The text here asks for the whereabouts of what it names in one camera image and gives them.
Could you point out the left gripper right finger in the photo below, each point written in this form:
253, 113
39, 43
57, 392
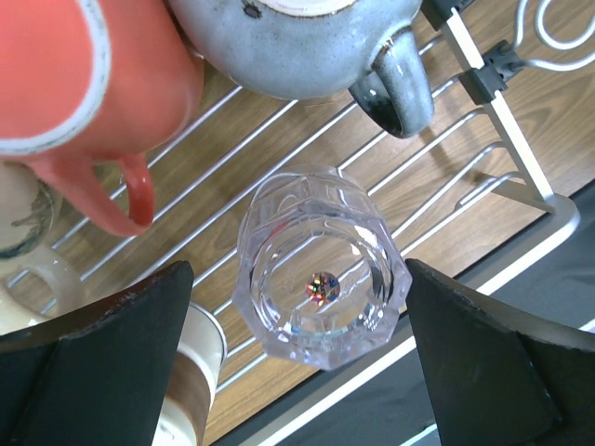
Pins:
498, 375

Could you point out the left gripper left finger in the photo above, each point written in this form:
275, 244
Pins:
97, 375

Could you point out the beige ceramic mug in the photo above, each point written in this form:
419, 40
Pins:
29, 210

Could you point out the steel tumbler cup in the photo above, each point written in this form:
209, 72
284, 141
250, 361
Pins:
202, 349

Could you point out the clear glass cup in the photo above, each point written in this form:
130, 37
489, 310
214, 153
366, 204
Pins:
320, 280

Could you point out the orange mug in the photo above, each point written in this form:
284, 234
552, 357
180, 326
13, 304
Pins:
87, 89

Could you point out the black base mat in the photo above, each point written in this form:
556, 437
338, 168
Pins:
394, 408

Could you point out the metal wire dish rack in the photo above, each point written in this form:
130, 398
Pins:
441, 192

